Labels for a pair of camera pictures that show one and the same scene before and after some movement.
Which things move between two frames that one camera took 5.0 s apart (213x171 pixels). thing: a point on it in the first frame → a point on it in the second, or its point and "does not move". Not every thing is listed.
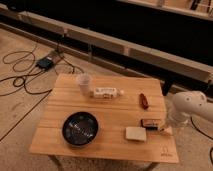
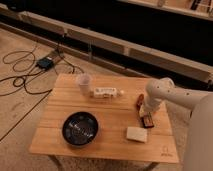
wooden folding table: (104, 116) does not move
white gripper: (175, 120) → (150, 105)
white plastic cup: (84, 81) does not move
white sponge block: (136, 133) does not move
